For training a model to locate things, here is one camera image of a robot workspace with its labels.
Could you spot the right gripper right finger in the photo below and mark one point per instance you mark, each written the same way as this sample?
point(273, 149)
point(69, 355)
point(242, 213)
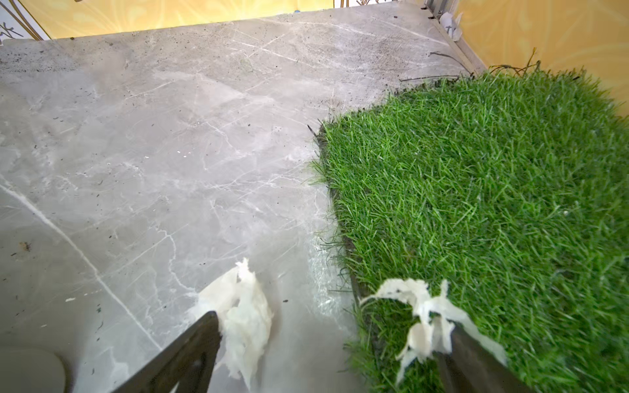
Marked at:
point(471, 368)

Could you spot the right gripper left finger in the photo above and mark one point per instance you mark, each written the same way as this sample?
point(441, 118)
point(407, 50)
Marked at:
point(186, 365)

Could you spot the torn white tissue scrap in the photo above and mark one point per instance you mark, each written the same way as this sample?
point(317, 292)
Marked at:
point(438, 318)

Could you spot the beige tissue box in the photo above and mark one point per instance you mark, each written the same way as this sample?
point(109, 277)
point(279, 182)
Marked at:
point(32, 370)

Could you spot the green artificial grass mat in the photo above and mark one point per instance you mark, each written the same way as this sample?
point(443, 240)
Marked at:
point(514, 189)

